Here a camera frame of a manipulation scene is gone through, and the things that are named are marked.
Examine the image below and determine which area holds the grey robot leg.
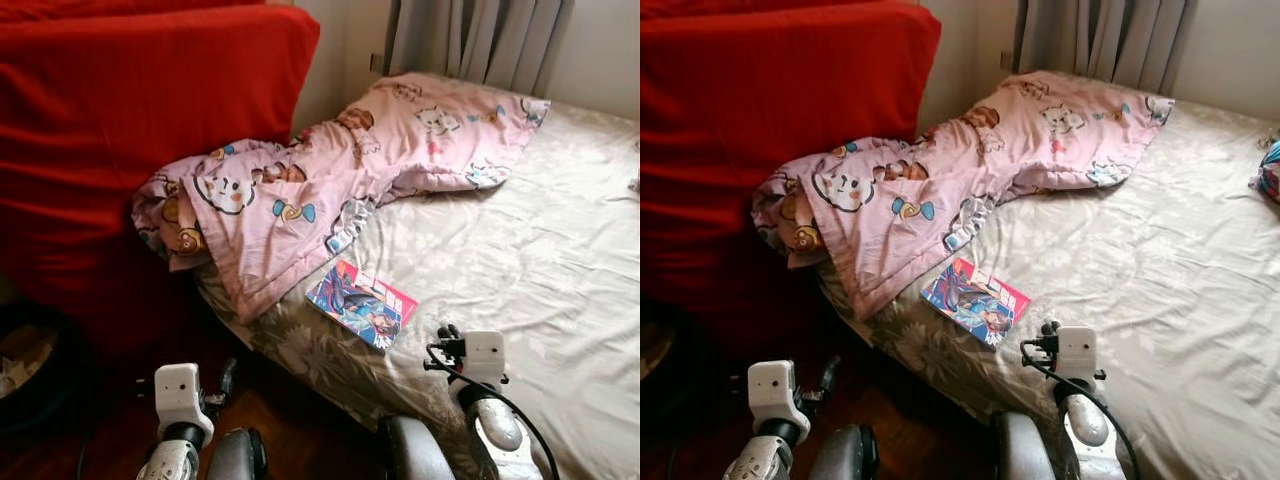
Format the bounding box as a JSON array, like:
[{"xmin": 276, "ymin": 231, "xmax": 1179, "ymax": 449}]
[
  {"xmin": 992, "ymin": 412, "xmax": 1061, "ymax": 480},
  {"xmin": 378, "ymin": 415, "xmax": 456, "ymax": 480},
  {"xmin": 205, "ymin": 428, "xmax": 269, "ymax": 480},
  {"xmin": 808, "ymin": 425, "xmax": 879, "ymax": 480}
]

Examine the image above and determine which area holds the pink cartoon print quilt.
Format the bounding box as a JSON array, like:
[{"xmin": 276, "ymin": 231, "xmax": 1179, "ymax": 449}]
[
  {"xmin": 132, "ymin": 72, "xmax": 551, "ymax": 323},
  {"xmin": 752, "ymin": 68, "xmax": 1176, "ymax": 323}
]

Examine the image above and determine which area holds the dark round basket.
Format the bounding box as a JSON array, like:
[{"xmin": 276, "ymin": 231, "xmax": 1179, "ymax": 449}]
[{"xmin": 0, "ymin": 305, "xmax": 76, "ymax": 431}]

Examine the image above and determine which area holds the colourful comic book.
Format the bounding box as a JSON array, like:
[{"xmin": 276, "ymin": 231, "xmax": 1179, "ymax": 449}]
[
  {"xmin": 920, "ymin": 257, "xmax": 1031, "ymax": 348},
  {"xmin": 305, "ymin": 260, "xmax": 419, "ymax": 353}
]

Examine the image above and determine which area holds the grey left robot leg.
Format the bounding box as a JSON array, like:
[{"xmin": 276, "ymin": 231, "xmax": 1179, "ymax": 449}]
[
  {"xmin": 808, "ymin": 425, "xmax": 879, "ymax": 480},
  {"xmin": 205, "ymin": 428, "xmax": 269, "ymax": 480}
]

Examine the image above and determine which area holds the red white blue striped bolster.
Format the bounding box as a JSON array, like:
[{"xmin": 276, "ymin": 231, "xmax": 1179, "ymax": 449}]
[{"xmin": 1248, "ymin": 135, "xmax": 1280, "ymax": 204}]

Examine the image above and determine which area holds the bed with beige floral sheet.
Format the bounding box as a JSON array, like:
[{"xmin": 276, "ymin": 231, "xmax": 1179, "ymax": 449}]
[
  {"xmin": 815, "ymin": 95, "xmax": 1280, "ymax": 480},
  {"xmin": 195, "ymin": 95, "xmax": 641, "ymax": 480}
]

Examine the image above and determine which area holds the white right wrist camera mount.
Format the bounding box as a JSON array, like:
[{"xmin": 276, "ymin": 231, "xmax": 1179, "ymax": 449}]
[
  {"xmin": 462, "ymin": 330, "xmax": 509, "ymax": 386},
  {"xmin": 1057, "ymin": 326, "xmax": 1101, "ymax": 383}
]

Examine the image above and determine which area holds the thin red cushion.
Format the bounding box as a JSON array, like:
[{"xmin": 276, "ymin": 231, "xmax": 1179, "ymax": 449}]
[
  {"xmin": 0, "ymin": 0, "xmax": 266, "ymax": 23},
  {"xmin": 640, "ymin": 0, "xmax": 916, "ymax": 21}
]

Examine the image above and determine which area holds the grey right robot leg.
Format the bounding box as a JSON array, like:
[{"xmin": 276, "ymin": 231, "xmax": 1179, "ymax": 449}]
[
  {"xmin": 992, "ymin": 412, "xmax": 1061, "ymax": 480},
  {"xmin": 378, "ymin": 415, "xmax": 456, "ymax": 480}
]

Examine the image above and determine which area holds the grey curtain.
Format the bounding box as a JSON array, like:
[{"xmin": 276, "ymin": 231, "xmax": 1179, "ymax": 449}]
[
  {"xmin": 385, "ymin": 0, "xmax": 576, "ymax": 96},
  {"xmin": 1015, "ymin": 0, "xmax": 1196, "ymax": 96}
]

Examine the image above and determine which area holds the large red cushion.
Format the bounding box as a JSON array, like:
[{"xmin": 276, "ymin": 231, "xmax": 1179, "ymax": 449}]
[
  {"xmin": 640, "ymin": 0, "xmax": 943, "ymax": 336},
  {"xmin": 0, "ymin": 5, "xmax": 321, "ymax": 351}
]

